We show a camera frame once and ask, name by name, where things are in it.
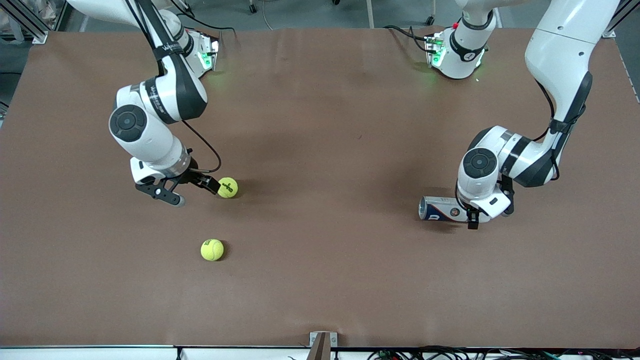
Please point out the brown table cover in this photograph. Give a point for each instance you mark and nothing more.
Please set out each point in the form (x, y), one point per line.
(320, 125)

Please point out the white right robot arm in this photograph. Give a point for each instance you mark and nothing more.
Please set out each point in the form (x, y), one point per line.
(150, 135)

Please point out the yellow tennis ball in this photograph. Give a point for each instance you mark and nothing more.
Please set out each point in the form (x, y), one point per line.
(212, 249)
(229, 188)

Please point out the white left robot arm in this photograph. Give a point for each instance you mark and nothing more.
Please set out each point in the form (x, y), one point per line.
(560, 60)

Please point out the white stand leg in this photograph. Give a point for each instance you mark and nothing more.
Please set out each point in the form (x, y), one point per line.
(370, 15)

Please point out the clear tennis ball can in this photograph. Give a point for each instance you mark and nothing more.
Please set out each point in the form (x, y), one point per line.
(440, 207)

